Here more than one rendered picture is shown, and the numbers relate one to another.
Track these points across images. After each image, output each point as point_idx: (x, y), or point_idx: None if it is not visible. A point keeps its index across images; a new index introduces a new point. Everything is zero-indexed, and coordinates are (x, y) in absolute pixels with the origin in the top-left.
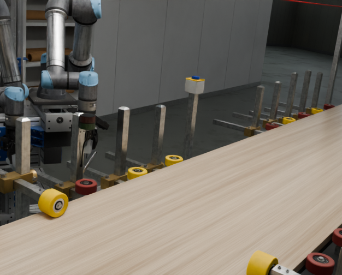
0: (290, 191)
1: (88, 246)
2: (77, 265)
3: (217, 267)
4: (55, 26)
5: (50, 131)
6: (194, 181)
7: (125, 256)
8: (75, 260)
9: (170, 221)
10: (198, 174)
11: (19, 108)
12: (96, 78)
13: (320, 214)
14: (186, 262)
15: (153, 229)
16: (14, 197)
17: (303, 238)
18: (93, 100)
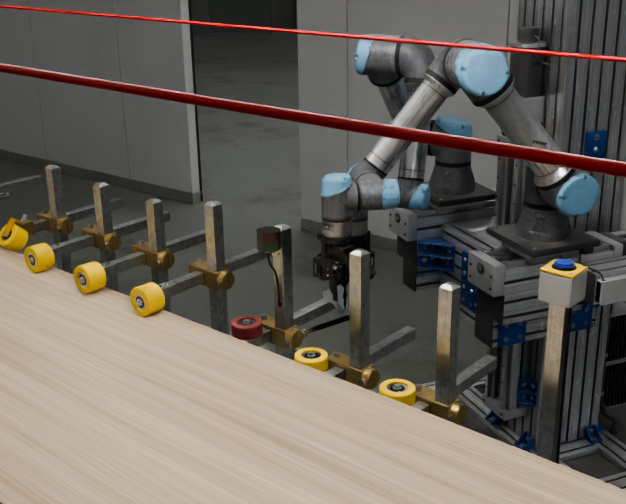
0: None
1: (65, 335)
2: (25, 333)
3: None
4: (409, 100)
5: (471, 281)
6: (277, 405)
7: (35, 355)
8: (36, 331)
9: (118, 381)
10: (316, 411)
11: None
12: (329, 187)
13: None
14: (7, 389)
15: (96, 370)
16: (524, 390)
17: (36, 495)
18: (325, 219)
